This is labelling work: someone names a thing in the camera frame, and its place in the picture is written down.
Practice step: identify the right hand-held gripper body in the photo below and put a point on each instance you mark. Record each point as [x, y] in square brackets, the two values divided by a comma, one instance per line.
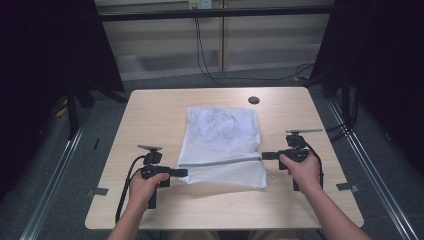
[295, 154]

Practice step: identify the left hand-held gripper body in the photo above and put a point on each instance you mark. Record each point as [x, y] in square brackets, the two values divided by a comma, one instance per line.
[151, 170]

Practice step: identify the white mesh laundry bag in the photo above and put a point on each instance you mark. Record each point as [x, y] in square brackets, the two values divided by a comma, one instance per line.
[223, 160]

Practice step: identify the person's left hand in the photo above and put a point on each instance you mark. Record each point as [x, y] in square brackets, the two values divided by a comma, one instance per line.
[145, 190]

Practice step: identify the person's right hand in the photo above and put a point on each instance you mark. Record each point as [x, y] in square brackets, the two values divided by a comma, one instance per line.
[305, 173]

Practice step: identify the black table grommet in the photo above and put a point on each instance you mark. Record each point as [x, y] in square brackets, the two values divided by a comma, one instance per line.
[254, 100]

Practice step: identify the grey tape strip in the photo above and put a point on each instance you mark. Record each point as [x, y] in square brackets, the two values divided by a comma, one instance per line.
[348, 187]
[98, 192]

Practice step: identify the white garment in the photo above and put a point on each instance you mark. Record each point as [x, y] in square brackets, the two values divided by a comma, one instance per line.
[220, 125]

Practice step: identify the small black strip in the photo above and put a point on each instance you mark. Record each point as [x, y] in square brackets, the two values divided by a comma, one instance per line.
[96, 143]

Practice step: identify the black metal stand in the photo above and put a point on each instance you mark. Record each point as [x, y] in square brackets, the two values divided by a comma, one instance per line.
[346, 100]
[71, 113]

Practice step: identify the dark curtain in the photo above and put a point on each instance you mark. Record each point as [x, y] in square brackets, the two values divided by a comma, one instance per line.
[40, 83]
[386, 73]

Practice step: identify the black horizontal bar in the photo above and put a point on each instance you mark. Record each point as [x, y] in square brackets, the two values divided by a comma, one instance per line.
[213, 13]

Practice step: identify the metal floor rail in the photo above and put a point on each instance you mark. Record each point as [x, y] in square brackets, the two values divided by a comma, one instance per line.
[376, 180]
[53, 186]

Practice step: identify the white wall outlet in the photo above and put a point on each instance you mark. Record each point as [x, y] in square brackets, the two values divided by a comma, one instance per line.
[200, 3]

